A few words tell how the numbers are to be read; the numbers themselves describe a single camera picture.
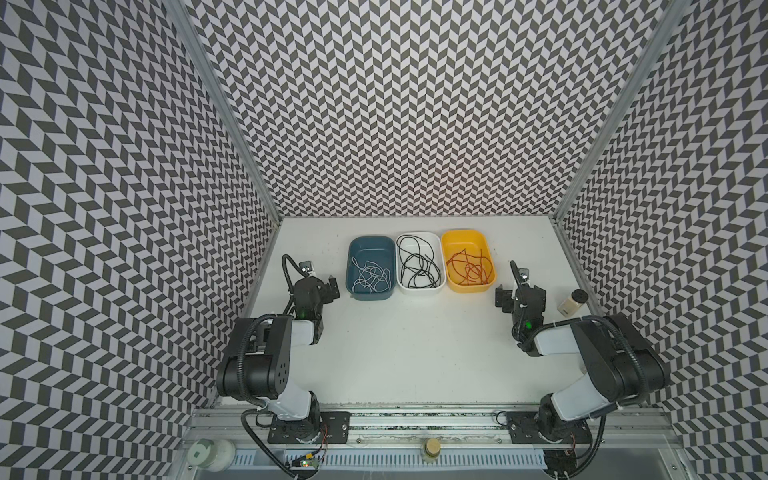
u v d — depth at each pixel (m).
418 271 1.02
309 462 0.66
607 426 0.70
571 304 0.87
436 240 1.05
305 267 0.81
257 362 0.45
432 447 0.59
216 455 0.63
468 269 0.97
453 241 1.05
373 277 0.96
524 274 0.80
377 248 1.02
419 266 1.04
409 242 1.08
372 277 0.96
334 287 0.89
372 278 0.95
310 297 0.74
